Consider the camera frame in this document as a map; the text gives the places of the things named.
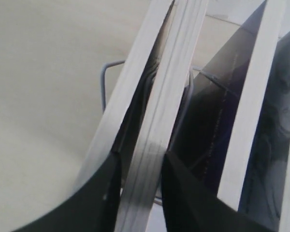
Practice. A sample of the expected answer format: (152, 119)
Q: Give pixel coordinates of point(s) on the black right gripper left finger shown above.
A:
(93, 208)

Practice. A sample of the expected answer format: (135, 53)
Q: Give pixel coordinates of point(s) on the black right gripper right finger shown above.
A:
(189, 207)

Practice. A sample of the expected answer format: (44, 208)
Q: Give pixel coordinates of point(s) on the blue moon book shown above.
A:
(242, 66)

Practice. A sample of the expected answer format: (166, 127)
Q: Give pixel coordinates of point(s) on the grey white book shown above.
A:
(262, 191)

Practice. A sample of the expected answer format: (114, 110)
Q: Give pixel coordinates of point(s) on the red spine book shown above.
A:
(144, 173)

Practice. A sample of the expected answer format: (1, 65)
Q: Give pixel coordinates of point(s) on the black book leftmost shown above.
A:
(123, 92)

